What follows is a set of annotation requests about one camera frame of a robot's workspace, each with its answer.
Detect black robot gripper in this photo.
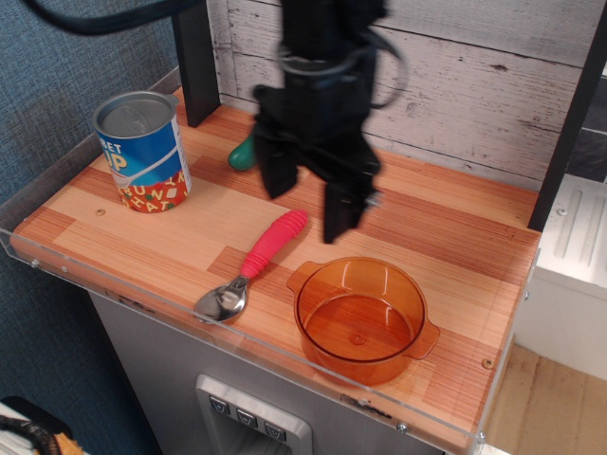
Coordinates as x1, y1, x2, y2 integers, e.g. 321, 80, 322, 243
253, 51, 380, 244

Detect red handled metal spoon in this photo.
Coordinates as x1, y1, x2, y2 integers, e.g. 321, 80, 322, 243
193, 209, 308, 322

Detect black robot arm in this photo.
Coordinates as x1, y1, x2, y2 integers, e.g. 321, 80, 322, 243
252, 1, 385, 244

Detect green toy pickle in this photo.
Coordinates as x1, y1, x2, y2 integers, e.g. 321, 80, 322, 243
228, 134, 257, 172

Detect clear acrylic table guard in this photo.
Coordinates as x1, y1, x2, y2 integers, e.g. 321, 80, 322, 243
0, 66, 542, 449

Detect orange transparent plastic pot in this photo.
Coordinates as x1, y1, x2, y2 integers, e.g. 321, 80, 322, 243
287, 257, 440, 386

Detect blue soup can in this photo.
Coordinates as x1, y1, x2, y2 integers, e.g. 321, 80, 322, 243
93, 91, 192, 213

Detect grey toy fridge cabinet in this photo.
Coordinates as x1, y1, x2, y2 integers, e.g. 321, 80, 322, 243
87, 290, 447, 455

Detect silver dispenser button panel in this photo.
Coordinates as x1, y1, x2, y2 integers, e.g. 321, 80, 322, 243
195, 374, 314, 454

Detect white toy sink unit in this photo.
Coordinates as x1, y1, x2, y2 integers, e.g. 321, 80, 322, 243
514, 175, 606, 379

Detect black and orange object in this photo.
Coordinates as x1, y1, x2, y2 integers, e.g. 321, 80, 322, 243
1, 396, 86, 454

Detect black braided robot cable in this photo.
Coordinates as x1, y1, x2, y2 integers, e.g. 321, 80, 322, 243
23, 0, 200, 35

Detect dark right frame post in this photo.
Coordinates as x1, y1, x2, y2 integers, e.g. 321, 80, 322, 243
527, 5, 606, 232

